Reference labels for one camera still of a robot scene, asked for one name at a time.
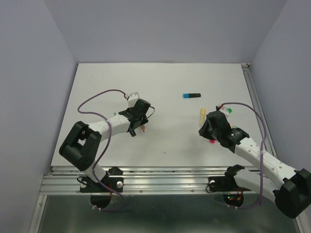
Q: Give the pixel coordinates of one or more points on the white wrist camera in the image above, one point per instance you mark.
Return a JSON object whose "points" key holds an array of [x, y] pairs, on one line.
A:
{"points": [[223, 109], [132, 99]]}

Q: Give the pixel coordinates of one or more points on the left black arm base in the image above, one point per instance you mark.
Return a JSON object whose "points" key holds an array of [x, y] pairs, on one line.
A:
{"points": [[104, 198]]}

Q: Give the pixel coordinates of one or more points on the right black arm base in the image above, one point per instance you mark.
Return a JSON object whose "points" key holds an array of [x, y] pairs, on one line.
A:
{"points": [[227, 183]]}

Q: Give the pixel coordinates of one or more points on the orange pastel highlighter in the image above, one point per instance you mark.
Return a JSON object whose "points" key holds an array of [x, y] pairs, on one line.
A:
{"points": [[143, 128]]}

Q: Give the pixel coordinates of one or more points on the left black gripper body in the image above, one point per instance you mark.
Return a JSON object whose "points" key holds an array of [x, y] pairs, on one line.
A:
{"points": [[143, 120]]}

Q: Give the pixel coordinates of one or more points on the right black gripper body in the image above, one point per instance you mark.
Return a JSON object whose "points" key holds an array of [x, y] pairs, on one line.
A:
{"points": [[207, 132]]}

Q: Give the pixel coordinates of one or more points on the aluminium right side rail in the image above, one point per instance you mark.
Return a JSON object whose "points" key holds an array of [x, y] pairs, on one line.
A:
{"points": [[269, 146]]}

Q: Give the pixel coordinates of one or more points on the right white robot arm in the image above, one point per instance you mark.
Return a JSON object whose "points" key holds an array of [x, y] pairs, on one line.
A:
{"points": [[287, 187]]}

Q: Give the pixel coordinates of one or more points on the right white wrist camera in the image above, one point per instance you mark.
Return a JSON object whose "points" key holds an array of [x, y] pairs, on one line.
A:
{"points": [[223, 109]]}

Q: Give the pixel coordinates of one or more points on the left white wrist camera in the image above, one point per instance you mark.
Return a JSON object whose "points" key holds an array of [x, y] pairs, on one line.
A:
{"points": [[132, 99]]}

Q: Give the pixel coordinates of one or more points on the aluminium rail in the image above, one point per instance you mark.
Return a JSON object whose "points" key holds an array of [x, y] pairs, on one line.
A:
{"points": [[269, 146], [166, 180]]}

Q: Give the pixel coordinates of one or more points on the blue highlighter black body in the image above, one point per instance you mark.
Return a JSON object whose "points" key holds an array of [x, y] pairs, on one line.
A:
{"points": [[191, 95]]}

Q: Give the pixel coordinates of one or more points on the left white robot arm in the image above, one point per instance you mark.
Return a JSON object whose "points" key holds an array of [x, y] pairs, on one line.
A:
{"points": [[82, 143]]}

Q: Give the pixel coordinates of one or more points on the yellow pastel highlighter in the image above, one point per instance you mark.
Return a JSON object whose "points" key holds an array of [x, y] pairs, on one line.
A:
{"points": [[202, 116]]}

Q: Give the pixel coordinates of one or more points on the aluminium front rail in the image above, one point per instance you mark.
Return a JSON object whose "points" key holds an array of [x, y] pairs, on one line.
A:
{"points": [[166, 180]]}

